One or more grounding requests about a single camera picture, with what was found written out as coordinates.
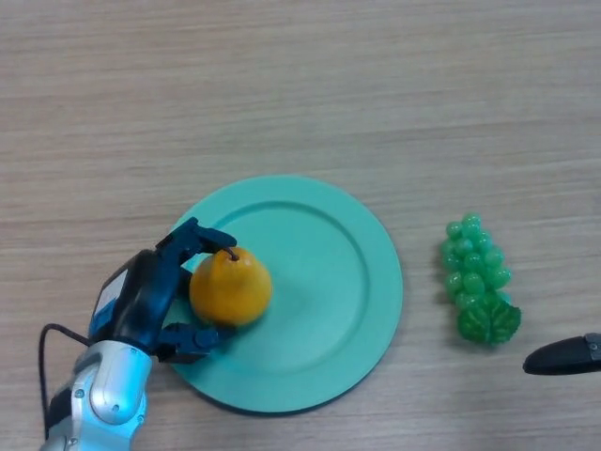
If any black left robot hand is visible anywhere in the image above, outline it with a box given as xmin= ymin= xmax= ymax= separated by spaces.
xmin=87 ymin=216 xmax=239 ymax=365

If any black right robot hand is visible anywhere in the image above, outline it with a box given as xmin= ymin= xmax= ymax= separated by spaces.
xmin=522 ymin=332 xmax=601 ymax=376

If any yellow pear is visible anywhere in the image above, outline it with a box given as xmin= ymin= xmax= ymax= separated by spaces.
xmin=189 ymin=247 xmax=274 ymax=328

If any green round plate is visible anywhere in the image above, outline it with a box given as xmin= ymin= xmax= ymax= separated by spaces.
xmin=164 ymin=175 xmax=405 ymax=415

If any green grape bunch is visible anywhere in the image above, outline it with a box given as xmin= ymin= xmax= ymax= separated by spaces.
xmin=439 ymin=211 xmax=523 ymax=347

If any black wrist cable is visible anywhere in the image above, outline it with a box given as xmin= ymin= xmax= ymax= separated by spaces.
xmin=39 ymin=323 xmax=98 ymax=442

